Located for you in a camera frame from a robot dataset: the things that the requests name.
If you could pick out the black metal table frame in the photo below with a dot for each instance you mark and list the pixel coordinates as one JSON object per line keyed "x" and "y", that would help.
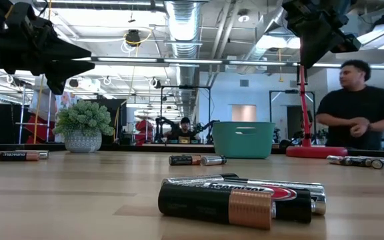
{"x": 28, "y": 148}

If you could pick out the red stepped structure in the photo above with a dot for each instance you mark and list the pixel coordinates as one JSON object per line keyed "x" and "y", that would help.
{"x": 42, "y": 131}

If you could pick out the silver ventilation duct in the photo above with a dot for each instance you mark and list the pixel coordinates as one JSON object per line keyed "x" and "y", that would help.
{"x": 183, "y": 26}

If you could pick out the long light bar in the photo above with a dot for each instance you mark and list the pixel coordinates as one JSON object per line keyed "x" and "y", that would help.
{"x": 195, "y": 61}

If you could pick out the black red battery front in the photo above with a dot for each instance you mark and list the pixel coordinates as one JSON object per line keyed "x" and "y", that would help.
{"x": 292, "y": 206}

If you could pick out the black background robot arm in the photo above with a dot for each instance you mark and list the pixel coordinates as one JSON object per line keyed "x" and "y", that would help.
{"x": 208, "y": 126}
{"x": 160, "y": 126}

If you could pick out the black copper Duracell battery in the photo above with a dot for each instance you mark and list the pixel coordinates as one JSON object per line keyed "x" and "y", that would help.
{"x": 12, "y": 156}
{"x": 195, "y": 203}
{"x": 182, "y": 160}
{"x": 358, "y": 161}

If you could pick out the metal rack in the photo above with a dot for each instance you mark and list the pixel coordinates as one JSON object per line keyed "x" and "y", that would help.
{"x": 23, "y": 113}

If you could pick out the black round ceiling device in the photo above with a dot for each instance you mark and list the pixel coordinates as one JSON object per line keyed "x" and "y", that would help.
{"x": 133, "y": 37}

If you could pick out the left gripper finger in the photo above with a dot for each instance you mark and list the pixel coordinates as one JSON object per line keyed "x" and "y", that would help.
{"x": 68, "y": 51}
{"x": 65, "y": 71}

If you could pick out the green plant in patterned pot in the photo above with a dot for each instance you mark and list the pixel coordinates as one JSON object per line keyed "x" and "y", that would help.
{"x": 82, "y": 118}

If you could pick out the person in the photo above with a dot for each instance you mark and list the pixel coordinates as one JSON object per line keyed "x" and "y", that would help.
{"x": 182, "y": 133}
{"x": 358, "y": 110}

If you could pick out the red desk lamp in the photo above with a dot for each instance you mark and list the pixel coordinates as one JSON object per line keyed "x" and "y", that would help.
{"x": 315, "y": 152}

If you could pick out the round ceiling lamp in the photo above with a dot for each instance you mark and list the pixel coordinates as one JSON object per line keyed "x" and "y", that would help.
{"x": 243, "y": 18}

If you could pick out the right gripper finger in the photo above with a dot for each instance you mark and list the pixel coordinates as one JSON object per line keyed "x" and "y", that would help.
{"x": 313, "y": 50}

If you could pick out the green plastic bin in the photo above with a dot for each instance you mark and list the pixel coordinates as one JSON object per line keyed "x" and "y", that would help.
{"x": 245, "y": 143}

